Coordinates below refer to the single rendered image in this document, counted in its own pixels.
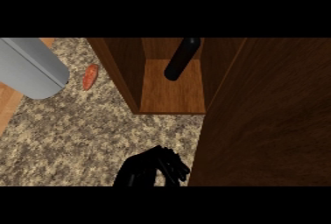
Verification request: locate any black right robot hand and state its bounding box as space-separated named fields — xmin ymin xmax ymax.
xmin=113 ymin=144 xmax=193 ymax=187

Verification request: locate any grey rounded appliance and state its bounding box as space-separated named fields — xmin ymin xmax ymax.
xmin=0 ymin=38 xmax=71 ymax=101

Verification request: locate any dark wooden cabinet door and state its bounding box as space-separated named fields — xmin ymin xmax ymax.
xmin=188 ymin=38 xmax=331 ymax=187

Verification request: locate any brown wooden cabinet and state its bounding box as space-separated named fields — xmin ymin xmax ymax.
xmin=88 ymin=38 xmax=249 ymax=116

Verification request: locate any orange sausage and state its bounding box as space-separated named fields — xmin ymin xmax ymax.
xmin=82 ymin=64 xmax=101 ymax=91

